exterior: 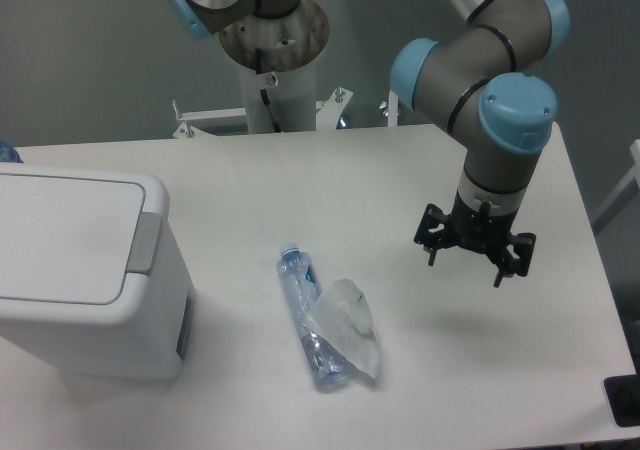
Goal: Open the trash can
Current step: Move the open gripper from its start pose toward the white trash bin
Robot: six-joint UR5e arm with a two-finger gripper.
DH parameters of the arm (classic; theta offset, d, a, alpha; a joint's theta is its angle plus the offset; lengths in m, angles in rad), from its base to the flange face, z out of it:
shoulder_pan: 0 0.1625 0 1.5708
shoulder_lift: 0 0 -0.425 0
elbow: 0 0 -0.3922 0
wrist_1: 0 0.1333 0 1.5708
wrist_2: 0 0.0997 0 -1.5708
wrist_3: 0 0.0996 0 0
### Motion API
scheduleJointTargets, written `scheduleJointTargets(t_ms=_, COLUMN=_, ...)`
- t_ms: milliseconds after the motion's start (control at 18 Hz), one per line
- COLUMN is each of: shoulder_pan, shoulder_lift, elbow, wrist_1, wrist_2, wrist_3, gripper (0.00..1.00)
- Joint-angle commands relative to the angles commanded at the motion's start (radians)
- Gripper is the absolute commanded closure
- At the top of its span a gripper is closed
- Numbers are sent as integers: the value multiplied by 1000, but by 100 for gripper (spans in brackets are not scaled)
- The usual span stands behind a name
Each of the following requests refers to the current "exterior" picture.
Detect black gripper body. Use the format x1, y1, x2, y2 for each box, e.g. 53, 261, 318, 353
448, 189, 520, 256

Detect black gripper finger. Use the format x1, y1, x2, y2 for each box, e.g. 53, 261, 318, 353
492, 232, 537, 288
414, 204, 453, 266

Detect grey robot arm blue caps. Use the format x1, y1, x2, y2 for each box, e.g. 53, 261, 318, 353
167, 0, 570, 279

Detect white trash can body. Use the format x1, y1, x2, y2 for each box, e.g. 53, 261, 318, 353
0, 164, 192, 382

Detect white trash can lid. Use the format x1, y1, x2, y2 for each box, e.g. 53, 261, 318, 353
1, 173, 169, 305

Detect crumpled clear plastic bag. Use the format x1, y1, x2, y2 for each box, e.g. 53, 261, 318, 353
305, 279, 382, 379

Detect crushed clear plastic bottle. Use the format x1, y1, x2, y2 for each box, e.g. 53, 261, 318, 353
276, 243, 350, 392

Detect black table clamp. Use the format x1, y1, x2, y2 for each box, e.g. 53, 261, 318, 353
604, 374, 639, 428

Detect blue object at left edge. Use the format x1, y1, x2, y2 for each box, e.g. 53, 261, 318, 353
0, 140, 23, 163

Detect white frame at right edge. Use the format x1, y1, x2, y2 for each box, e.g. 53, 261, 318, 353
591, 139, 639, 235

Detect white metal base frame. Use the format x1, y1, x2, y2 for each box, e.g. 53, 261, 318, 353
171, 86, 401, 140

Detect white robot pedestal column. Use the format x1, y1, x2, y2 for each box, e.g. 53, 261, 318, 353
219, 0, 330, 106

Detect black cable on pedestal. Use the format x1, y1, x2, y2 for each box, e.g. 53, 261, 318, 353
254, 47, 281, 133

